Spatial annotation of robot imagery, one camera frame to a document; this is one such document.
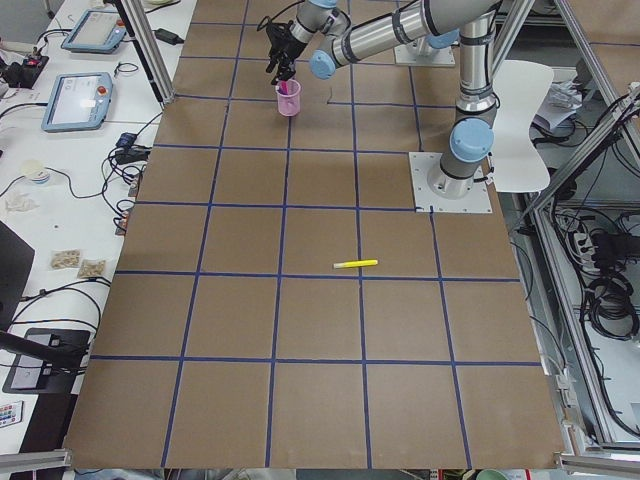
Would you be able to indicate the blue teach pendant far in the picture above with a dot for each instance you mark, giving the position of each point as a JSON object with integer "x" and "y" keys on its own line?
{"x": 97, "y": 31}

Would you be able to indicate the white chair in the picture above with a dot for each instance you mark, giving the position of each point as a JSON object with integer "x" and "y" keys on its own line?
{"x": 521, "y": 87}

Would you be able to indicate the aluminium frame post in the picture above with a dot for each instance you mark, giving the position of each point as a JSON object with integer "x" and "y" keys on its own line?
{"x": 145, "y": 44}

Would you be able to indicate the pink mesh cup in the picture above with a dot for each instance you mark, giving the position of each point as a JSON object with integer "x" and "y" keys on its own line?
{"x": 289, "y": 105}

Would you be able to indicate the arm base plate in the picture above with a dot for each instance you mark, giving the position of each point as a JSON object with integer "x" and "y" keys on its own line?
{"x": 423, "y": 55}
{"x": 435, "y": 192}

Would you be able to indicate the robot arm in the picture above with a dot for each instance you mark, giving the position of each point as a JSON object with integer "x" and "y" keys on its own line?
{"x": 421, "y": 33}

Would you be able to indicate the yellow highlighter pen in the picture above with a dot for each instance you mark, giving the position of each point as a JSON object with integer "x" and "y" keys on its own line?
{"x": 356, "y": 264}

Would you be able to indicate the blue teach pendant near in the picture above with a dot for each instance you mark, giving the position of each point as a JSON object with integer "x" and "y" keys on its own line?
{"x": 78, "y": 102}

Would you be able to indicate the blue teach pendant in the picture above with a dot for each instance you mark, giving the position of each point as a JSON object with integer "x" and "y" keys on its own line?
{"x": 78, "y": 102}
{"x": 97, "y": 31}

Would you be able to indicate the black power adapter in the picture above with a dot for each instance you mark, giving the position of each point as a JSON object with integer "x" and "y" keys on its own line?
{"x": 168, "y": 37}

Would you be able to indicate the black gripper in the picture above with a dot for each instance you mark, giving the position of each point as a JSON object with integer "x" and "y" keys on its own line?
{"x": 283, "y": 46}

